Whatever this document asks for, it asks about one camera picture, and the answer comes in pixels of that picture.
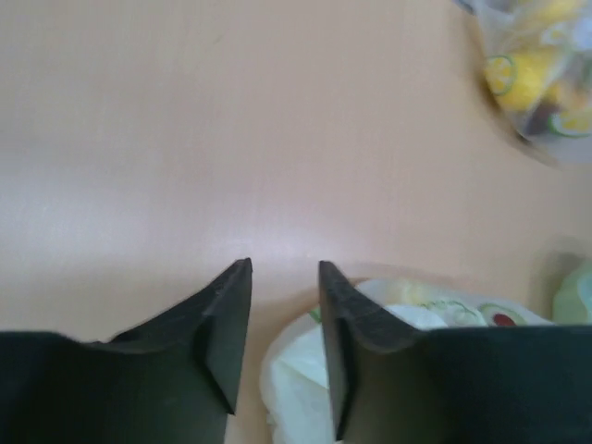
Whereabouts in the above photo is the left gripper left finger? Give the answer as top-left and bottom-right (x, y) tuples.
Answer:
(1, 258), (253, 443)

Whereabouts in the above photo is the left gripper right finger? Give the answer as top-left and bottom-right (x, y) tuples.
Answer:
(318, 262), (591, 443)

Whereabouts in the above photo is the green plastic bag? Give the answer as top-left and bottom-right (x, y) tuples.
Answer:
(259, 277), (550, 443)

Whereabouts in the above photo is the clear bag of fruit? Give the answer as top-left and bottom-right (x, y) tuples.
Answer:
(458, 1), (591, 164)

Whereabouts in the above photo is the green wavy bowl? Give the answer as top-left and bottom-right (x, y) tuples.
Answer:
(551, 260), (591, 325)

